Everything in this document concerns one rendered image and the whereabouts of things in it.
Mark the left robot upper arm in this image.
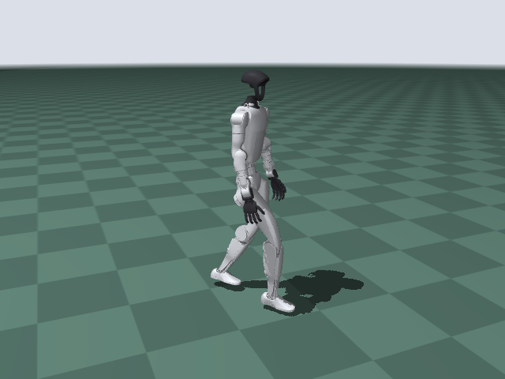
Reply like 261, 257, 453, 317
262, 107, 271, 151

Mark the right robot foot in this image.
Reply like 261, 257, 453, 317
260, 292, 295, 313

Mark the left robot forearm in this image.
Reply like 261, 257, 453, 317
260, 146, 275, 178

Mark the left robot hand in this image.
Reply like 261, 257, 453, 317
268, 169, 286, 201

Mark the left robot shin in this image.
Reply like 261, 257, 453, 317
218, 237, 255, 274

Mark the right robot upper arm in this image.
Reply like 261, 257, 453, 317
230, 111, 249, 160

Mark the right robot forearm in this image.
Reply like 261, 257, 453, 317
234, 151, 251, 198

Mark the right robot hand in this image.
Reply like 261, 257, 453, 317
241, 187, 265, 224

